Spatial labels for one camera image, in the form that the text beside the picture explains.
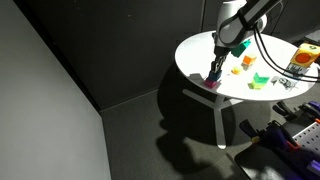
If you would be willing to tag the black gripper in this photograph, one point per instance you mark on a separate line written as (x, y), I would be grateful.
(221, 51)

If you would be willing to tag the blue block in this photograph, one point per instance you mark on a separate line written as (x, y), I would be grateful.
(215, 76)

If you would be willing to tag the dark green block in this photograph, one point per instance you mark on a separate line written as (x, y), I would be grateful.
(260, 79)

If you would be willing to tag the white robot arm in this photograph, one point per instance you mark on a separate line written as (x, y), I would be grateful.
(240, 20)

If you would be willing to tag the pink block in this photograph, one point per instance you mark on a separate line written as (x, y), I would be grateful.
(210, 84)

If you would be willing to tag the small orange block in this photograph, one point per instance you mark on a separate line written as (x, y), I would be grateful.
(237, 70)

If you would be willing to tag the black white graffiti cube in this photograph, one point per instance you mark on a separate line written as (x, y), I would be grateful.
(295, 71)

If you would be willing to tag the purple clamp with orange tip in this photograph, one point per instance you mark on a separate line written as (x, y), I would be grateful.
(270, 135)

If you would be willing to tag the orange soft number cube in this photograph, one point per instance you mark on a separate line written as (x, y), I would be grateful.
(305, 55)

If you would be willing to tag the black clamp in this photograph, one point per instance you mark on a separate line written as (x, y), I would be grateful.
(293, 111)

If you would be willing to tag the black mat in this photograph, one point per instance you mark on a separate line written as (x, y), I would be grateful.
(266, 166)

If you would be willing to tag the white perforated board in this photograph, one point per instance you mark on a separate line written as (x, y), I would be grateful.
(308, 136)

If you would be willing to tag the small purple clamp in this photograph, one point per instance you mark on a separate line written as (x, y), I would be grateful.
(315, 166)

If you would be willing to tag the white table pedestal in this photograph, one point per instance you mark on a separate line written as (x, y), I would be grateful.
(218, 116)

